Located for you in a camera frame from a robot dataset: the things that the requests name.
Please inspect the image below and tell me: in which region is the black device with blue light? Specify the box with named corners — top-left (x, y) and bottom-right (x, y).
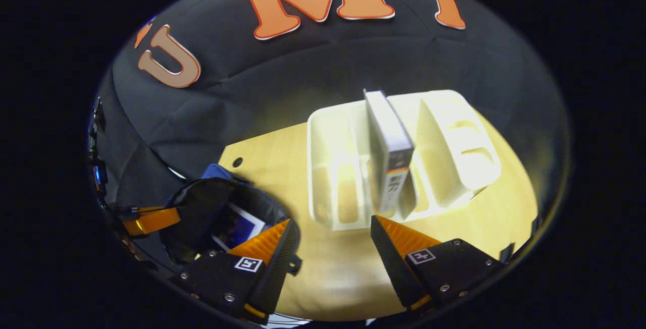
top-left (91, 160), bottom-right (107, 198)

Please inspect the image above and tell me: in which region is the blue schoolbag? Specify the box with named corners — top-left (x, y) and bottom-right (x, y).
top-left (159, 163), bottom-right (303, 275)

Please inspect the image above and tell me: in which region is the grey dark spine book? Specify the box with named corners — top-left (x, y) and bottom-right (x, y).
top-left (363, 89), bottom-right (415, 214)

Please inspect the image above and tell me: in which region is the white bookshelf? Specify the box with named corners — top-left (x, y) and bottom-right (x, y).
top-left (307, 89), bottom-right (503, 232)

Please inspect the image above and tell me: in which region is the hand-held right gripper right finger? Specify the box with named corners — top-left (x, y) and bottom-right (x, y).
top-left (370, 214), bottom-right (506, 313)

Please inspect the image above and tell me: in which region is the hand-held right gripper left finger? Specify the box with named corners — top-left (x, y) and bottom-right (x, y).
top-left (171, 219), bottom-right (302, 325)

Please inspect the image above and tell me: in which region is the blue picture cover book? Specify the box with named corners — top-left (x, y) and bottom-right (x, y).
top-left (211, 203), bottom-right (267, 252)

